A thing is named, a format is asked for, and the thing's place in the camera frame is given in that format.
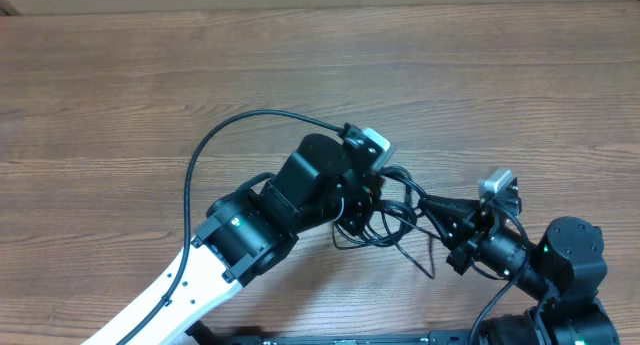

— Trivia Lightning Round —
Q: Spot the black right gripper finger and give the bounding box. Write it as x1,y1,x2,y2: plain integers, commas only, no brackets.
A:
419,204,475,250
418,195,480,215

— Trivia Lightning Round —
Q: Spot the black usb cable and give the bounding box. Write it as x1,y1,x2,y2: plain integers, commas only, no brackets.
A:
330,165,437,280

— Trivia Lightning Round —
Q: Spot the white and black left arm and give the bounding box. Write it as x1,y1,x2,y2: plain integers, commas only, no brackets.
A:
88,128,394,344

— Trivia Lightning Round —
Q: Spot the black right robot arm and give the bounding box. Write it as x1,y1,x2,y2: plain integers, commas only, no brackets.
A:
419,194,620,344

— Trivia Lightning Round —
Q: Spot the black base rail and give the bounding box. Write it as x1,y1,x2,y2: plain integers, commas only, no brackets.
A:
185,321,471,345

